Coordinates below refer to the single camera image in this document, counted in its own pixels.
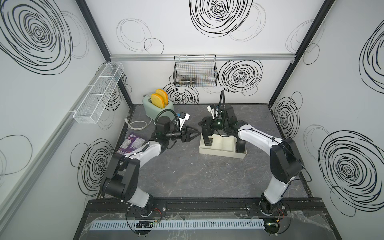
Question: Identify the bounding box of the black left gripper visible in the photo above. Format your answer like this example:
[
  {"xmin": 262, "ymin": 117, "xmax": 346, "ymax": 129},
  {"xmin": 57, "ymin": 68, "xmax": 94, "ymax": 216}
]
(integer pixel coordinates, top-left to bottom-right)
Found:
[{"xmin": 164, "ymin": 125, "xmax": 199, "ymax": 144}]

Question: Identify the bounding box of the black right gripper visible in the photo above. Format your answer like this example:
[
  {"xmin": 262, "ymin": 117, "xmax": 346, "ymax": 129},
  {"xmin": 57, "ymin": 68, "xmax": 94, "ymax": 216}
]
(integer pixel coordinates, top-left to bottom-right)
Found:
[{"xmin": 196, "ymin": 120, "xmax": 229, "ymax": 136}]

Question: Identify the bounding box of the long black leather belt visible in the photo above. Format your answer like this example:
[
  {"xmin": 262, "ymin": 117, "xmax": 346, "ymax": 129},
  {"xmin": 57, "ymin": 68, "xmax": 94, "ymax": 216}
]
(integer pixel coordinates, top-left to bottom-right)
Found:
[{"xmin": 199, "ymin": 117, "xmax": 215, "ymax": 146}]

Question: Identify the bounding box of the cream divided storage organizer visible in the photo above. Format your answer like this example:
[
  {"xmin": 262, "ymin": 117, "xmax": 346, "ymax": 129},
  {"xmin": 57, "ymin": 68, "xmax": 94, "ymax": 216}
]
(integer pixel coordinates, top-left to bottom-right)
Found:
[{"xmin": 199, "ymin": 135, "xmax": 248, "ymax": 159}]

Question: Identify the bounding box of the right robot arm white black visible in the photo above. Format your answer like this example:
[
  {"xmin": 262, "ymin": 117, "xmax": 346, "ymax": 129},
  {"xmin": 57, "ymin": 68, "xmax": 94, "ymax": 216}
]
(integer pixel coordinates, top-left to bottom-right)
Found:
[{"xmin": 199, "ymin": 104, "xmax": 304, "ymax": 216}]

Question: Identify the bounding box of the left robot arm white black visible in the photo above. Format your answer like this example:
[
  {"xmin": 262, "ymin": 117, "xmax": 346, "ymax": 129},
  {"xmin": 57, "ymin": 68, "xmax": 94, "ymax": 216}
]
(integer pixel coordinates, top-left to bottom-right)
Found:
[{"xmin": 100, "ymin": 112, "xmax": 200, "ymax": 212}]

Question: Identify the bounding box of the mint green toaster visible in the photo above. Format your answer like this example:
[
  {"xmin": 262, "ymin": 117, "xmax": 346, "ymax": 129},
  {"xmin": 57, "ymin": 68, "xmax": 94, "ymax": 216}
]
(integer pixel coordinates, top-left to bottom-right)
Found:
[{"xmin": 143, "ymin": 95, "xmax": 175, "ymax": 120}]

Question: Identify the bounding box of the front yellow toast slice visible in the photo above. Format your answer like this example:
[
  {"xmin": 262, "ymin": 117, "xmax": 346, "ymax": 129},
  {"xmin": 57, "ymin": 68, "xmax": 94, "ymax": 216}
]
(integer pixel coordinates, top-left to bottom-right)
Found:
[{"xmin": 151, "ymin": 93, "xmax": 166, "ymax": 109}]

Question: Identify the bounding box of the yellow toast slice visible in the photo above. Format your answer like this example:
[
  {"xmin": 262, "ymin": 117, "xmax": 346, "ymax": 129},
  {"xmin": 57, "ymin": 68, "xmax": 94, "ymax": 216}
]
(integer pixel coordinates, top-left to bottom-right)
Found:
[
  {"xmin": 151, "ymin": 93, "xmax": 166, "ymax": 109},
  {"xmin": 155, "ymin": 89, "xmax": 169, "ymax": 105}
]

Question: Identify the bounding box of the dark item in basket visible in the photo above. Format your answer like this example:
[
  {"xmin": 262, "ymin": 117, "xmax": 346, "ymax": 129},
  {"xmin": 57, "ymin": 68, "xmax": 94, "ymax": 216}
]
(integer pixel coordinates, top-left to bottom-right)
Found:
[{"xmin": 179, "ymin": 78, "xmax": 197, "ymax": 86}]

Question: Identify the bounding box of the rear yellow toast slice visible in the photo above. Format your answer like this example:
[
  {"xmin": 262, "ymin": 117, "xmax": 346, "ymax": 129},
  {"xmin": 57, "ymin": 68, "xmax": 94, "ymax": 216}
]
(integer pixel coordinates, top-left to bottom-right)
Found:
[{"xmin": 155, "ymin": 89, "xmax": 169, "ymax": 105}]

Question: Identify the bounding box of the purple snack packet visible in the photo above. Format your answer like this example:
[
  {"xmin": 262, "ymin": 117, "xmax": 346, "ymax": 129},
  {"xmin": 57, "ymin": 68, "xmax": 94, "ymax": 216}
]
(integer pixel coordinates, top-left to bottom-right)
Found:
[{"xmin": 117, "ymin": 132, "xmax": 147, "ymax": 155}]

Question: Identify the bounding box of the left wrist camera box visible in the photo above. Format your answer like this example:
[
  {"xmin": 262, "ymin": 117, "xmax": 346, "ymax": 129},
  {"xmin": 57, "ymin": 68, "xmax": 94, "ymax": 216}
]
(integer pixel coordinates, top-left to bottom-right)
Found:
[{"xmin": 177, "ymin": 112, "xmax": 190, "ymax": 131}]

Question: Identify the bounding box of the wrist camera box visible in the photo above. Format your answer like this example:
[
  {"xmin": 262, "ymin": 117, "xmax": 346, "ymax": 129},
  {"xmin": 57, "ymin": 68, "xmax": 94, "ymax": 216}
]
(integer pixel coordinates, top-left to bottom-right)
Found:
[
  {"xmin": 207, "ymin": 104, "xmax": 221, "ymax": 119},
  {"xmin": 177, "ymin": 112, "xmax": 190, "ymax": 131}
]

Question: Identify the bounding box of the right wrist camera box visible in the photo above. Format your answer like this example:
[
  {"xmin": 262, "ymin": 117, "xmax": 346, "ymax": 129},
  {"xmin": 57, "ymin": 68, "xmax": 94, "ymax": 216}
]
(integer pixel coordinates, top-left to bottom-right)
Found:
[{"xmin": 207, "ymin": 104, "xmax": 221, "ymax": 119}]

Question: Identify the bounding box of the white toaster power cord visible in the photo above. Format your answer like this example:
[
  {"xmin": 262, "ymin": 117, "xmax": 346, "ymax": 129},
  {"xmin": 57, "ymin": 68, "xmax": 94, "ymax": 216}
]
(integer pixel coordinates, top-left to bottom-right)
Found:
[{"xmin": 124, "ymin": 117, "xmax": 153, "ymax": 131}]

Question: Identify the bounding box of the black wire wall basket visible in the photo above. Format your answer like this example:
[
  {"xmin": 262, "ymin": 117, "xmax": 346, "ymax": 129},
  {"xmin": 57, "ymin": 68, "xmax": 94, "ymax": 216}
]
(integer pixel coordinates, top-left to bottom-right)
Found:
[{"xmin": 173, "ymin": 55, "xmax": 219, "ymax": 87}]

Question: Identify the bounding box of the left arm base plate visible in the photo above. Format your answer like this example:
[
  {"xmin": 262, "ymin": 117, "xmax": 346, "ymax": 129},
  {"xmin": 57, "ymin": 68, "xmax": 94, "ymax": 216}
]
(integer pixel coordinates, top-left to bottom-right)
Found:
[{"xmin": 126, "ymin": 199, "xmax": 168, "ymax": 219}]

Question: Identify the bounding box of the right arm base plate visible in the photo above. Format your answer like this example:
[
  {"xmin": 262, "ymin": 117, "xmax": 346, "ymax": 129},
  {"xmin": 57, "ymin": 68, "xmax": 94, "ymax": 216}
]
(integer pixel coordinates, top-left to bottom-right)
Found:
[{"xmin": 245, "ymin": 199, "xmax": 290, "ymax": 218}]

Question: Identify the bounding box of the slotted grey cable duct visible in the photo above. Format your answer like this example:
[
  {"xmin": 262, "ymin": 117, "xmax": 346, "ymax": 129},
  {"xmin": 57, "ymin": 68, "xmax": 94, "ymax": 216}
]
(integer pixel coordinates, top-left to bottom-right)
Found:
[{"xmin": 89, "ymin": 219, "xmax": 265, "ymax": 231}]

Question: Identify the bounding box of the white mesh wall shelf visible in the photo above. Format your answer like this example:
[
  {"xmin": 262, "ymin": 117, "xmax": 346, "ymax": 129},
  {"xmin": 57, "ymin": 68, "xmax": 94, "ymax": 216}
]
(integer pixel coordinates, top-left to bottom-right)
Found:
[{"xmin": 73, "ymin": 62, "xmax": 124, "ymax": 124}]

